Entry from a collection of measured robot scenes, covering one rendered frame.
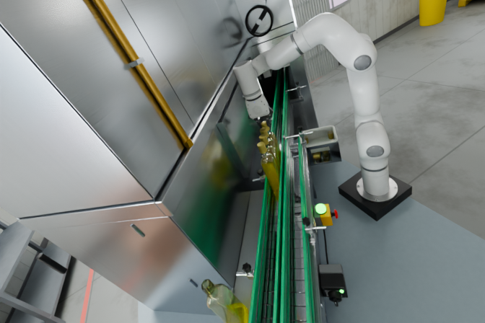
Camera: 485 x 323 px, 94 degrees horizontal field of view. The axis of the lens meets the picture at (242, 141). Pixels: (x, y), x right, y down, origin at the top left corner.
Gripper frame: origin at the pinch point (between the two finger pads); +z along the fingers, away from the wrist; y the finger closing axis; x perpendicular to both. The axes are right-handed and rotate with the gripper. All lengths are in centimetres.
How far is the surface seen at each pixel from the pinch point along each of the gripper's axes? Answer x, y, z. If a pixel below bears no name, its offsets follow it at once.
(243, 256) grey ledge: -53, -12, 28
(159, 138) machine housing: -52, -14, -33
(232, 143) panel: -18.5, -11.7, -3.8
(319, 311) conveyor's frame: -71, 16, 28
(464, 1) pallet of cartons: 503, 331, 124
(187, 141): -45, -12, -26
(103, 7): -44, -12, -65
